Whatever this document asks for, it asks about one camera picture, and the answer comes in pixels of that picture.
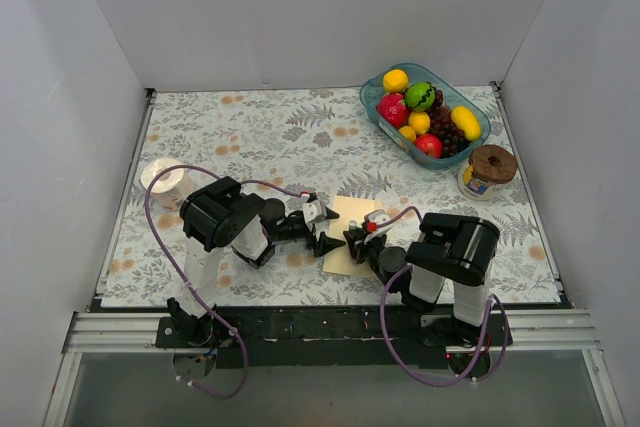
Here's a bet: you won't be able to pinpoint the beige paper envelope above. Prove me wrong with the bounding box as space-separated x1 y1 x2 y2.
323 195 383 279

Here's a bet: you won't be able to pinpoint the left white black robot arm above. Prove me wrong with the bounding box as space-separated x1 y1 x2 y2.
167 177 346 347

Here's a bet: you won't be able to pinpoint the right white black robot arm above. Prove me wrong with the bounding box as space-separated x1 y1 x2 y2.
343 210 500 345

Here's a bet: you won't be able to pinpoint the floral patterned table mat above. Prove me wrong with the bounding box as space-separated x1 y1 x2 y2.
101 88 560 308

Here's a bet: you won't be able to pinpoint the small orange lemon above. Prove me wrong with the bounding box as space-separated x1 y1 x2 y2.
398 125 417 144

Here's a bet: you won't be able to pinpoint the red apple toy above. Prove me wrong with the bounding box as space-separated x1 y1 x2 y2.
414 134 443 158

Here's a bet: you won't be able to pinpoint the white labelled jar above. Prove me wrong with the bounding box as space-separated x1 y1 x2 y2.
457 164 504 201

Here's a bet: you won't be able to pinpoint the red strawberry toy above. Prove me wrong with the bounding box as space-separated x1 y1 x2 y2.
376 93 409 129

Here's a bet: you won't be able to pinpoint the small yellow lemon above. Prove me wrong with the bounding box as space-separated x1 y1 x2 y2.
408 112 431 136

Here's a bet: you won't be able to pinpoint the white toilet paper roll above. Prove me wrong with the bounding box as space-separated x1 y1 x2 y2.
140 157 194 211

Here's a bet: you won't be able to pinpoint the teal plastic fruit basket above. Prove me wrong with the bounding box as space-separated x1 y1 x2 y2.
360 63 491 170

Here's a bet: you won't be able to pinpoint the dark purple grapes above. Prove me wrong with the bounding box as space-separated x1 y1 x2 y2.
426 90 470 158

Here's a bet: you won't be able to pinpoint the green watermelon toy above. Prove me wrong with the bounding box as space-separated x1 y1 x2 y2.
405 82 436 112

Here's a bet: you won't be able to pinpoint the yellow orange fruit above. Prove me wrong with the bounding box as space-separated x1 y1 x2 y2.
382 69 409 93

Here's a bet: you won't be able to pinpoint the yellow mango toy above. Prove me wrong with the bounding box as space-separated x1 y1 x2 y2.
451 105 483 142

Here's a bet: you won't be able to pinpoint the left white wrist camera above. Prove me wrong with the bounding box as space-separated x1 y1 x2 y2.
302 199 326 225

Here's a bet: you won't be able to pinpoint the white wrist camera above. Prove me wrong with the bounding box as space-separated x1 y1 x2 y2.
363 209 391 237
302 199 326 225

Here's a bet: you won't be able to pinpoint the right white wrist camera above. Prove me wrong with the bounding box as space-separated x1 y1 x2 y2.
363 209 391 237

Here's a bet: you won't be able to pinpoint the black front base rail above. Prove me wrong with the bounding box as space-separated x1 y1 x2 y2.
155 305 511 369

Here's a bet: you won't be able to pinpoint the aluminium frame profile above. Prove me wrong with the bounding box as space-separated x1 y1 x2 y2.
42 311 176 427

